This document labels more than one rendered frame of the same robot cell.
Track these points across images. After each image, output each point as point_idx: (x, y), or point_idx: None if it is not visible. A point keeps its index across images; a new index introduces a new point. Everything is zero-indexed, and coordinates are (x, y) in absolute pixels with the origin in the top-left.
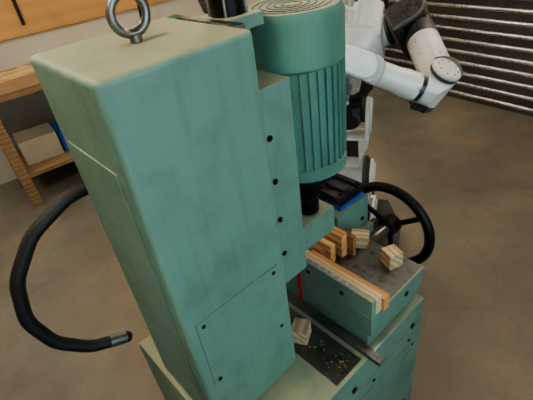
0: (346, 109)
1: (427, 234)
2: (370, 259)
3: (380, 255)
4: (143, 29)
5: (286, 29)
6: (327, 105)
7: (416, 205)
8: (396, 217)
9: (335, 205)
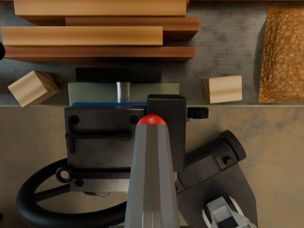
0: None
1: (26, 183)
2: (5, 68)
3: (1, 86)
4: None
5: None
6: None
7: (21, 213)
8: (85, 193)
9: (87, 103)
